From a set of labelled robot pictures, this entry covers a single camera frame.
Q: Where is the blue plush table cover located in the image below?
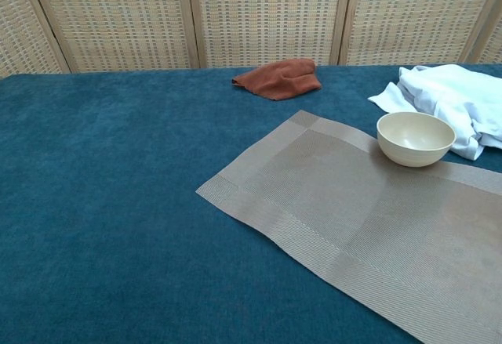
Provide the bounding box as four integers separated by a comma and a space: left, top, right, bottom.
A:
0, 63, 502, 344

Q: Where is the cream bowl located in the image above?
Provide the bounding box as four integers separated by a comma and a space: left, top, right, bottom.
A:
376, 111, 457, 168

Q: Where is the crumpled white cloth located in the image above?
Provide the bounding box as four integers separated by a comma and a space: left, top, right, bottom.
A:
367, 63, 502, 161

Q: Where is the rust brown cloth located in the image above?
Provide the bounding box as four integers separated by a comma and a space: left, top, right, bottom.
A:
231, 57, 323, 103

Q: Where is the woven wooden folding screen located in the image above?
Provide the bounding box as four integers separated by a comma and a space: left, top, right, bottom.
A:
0, 0, 502, 79

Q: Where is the beige woven placemat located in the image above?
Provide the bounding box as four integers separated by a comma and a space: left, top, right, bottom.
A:
195, 110, 502, 344

